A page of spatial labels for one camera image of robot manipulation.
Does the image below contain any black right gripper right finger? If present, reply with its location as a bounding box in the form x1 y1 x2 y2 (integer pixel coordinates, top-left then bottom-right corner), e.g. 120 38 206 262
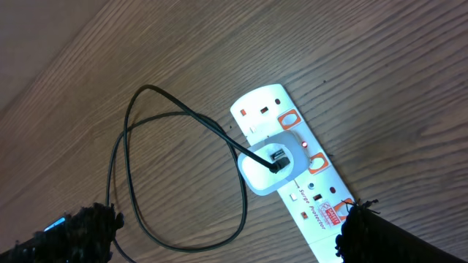
335 199 464 263

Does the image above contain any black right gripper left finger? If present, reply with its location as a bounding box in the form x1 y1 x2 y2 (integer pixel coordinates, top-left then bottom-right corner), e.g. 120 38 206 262
1 203 124 263

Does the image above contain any white USB charger plug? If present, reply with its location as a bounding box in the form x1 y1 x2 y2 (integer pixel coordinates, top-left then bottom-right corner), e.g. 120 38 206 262
238 131 310 196

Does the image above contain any white power strip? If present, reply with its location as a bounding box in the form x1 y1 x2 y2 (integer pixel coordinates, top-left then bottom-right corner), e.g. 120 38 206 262
230 84 355 262

